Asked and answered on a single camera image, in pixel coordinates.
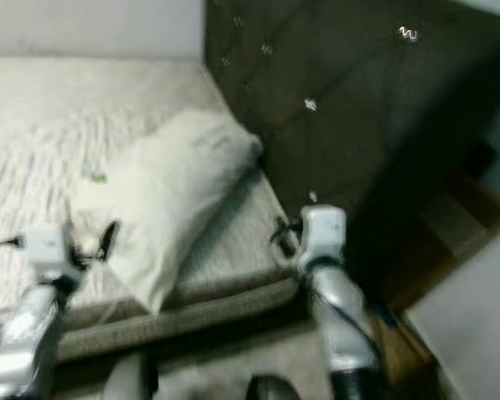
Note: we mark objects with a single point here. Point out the robot left leg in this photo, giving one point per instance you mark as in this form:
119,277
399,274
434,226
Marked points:
129,379

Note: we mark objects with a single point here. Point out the white patterned mattress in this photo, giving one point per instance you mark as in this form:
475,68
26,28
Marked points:
50,150

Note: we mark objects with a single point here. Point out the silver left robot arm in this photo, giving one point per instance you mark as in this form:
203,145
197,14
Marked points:
25,342

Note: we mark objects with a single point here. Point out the dark tufted headboard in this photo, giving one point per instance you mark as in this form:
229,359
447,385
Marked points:
367,108

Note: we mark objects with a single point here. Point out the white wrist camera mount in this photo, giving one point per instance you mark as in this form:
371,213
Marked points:
323,235
48,248

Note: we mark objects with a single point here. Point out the white pillow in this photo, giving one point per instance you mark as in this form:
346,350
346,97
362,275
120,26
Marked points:
171,192

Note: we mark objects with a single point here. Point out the robot right leg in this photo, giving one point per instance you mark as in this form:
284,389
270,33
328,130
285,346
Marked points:
273,390

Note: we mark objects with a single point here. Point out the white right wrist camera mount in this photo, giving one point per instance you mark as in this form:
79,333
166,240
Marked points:
323,235

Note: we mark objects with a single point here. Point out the robot leg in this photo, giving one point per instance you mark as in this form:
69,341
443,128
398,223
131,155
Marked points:
273,390
129,379

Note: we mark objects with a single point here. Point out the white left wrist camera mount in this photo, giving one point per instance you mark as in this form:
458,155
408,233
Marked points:
48,248

